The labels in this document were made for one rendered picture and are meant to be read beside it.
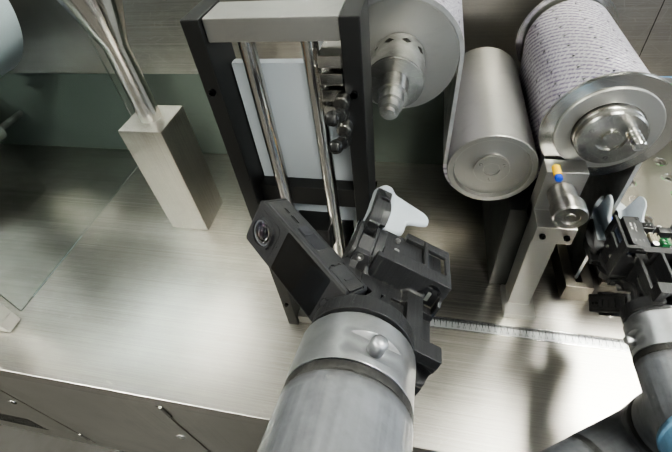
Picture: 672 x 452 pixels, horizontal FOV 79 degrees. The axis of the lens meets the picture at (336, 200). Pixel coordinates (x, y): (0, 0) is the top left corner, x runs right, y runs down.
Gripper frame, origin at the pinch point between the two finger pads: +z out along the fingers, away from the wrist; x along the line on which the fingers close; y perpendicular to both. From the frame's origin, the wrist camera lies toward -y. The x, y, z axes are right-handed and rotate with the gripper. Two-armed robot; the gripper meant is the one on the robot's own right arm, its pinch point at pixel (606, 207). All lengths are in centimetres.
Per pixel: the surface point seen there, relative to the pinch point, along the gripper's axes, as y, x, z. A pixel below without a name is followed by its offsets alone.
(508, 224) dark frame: -2.2, 13.7, -3.0
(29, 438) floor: -109, 162, -30
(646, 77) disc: 22.9, 4.5, -3.2
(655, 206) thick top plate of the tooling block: -5.9, -11.0, 6.9
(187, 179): -4, 74, 5
